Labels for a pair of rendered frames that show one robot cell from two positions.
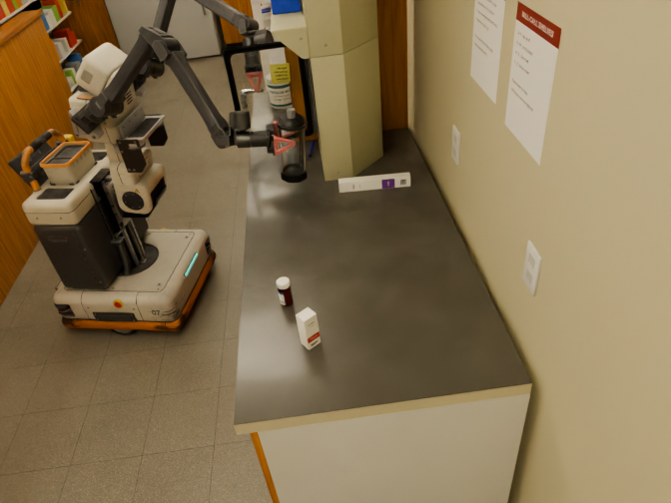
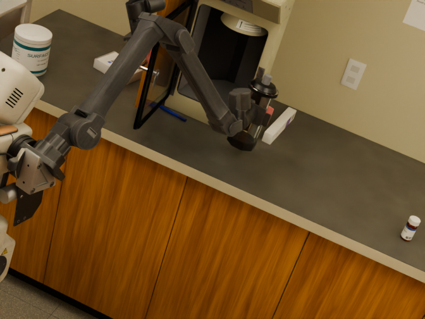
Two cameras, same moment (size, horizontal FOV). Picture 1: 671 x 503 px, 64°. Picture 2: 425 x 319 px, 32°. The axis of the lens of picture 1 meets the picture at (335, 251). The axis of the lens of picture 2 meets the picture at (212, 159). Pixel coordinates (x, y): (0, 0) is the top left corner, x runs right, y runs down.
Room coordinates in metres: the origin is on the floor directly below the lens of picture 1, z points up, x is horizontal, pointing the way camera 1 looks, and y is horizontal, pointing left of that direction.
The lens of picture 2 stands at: (1.33, 2.33, 2.31)
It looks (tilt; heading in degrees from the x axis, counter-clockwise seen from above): 32 degrees down; 283
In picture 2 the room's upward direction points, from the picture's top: 18 degrees clockwise
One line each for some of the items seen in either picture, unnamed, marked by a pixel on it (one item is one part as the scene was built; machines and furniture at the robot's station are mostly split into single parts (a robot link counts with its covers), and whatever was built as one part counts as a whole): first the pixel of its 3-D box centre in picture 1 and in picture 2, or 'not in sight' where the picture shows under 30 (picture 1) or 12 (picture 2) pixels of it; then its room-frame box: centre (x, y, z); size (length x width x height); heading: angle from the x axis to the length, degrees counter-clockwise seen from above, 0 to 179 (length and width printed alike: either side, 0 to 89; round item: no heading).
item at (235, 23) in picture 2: not in sight; (246, 17); (1.94, -0.09, 1.34); 0.18 x 0.18 x 0.05
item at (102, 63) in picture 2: not in sight; (119, 68); (2.36, -0.07, 0.96); 0.16 x 0.12 x 0.04; 170
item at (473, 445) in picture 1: (351, 277); (217, 233); (1.78, -0.06, 0.45); 2.05 x 0.67 x 0.90; 2
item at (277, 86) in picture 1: (271, 94); (164, 62); (2.09, 0.18, 1.19); 0.30 x 0.01 x 0.40; 93
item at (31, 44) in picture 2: not in sight; (31, 50); (2.60, 0.17, 1.01); 0.13 x 0.13 x 0.15
